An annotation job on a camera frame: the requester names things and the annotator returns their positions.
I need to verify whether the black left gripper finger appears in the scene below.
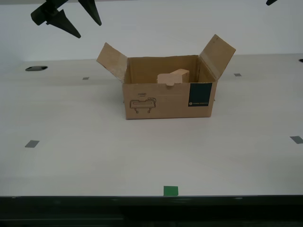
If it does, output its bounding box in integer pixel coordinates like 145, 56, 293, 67
78, 0, 103, 26
48, 9, 82, 39

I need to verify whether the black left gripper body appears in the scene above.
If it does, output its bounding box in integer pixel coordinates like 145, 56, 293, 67
30, 0, 68, 26

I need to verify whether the light wooden block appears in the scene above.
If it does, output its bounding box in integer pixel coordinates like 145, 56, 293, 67
170, 69, 190, 84

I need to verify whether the brown cardboard box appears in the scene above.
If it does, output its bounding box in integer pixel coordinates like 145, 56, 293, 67
96, 34, 237, 120

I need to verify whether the large green tape square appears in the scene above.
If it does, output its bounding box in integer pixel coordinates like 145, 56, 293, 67
163, 186, 179, 197

